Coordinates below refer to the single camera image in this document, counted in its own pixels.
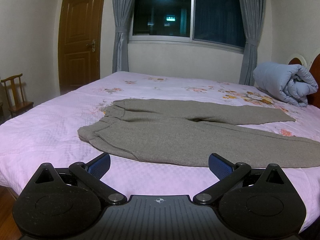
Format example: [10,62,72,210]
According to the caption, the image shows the grey knit pants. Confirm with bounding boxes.
[78,99,319,168]

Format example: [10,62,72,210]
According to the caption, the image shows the pink floral bed sheet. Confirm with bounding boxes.
[0,70,320,233]

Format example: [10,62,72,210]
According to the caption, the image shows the wooden chair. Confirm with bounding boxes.
[1,73,34,118]

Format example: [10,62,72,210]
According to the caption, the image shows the rolled light blue quilt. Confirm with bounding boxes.
[253,62,310,107]

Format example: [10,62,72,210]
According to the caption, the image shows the red wooden headboard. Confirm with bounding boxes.
[288,51,319,108]

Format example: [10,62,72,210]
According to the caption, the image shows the sliding glass window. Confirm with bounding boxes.
[131,0,245,51]

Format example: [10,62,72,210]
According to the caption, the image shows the brown wooden door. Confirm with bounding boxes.
[58,0,104,94]

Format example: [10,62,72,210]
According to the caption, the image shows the right grey curtain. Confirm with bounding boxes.
[239,0,266,86]

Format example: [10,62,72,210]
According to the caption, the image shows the grey curtain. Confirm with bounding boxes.
[239,0,266,86]
[112,0,135,73]

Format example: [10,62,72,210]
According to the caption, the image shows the left grey curtain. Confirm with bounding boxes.
[112,0,135,73]

